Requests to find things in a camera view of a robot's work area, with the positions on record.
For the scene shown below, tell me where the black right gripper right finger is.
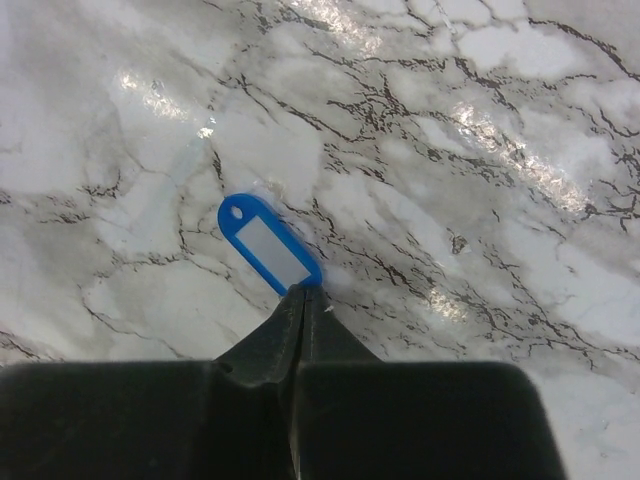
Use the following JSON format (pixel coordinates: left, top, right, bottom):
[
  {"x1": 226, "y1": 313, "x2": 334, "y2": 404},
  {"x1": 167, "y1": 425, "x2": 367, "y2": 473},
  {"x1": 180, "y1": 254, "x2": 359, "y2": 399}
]
[{"x1": 292, "y1": 288, "x2": 566, "y2": 479}]

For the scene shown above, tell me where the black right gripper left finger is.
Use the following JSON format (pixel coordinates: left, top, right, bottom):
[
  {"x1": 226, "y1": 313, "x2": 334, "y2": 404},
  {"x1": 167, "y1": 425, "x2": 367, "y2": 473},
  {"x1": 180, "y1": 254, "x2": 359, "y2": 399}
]
[{"x1": 1, "y1": 287, "x2": 305, "y2": 479}]

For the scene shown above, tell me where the blue key tag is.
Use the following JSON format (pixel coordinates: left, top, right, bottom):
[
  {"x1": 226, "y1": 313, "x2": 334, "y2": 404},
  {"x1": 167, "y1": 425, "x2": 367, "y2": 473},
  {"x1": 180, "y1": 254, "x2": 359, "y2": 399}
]
[{"x1": 217, "y1": 193, "x2": 323, "y2": 296}]

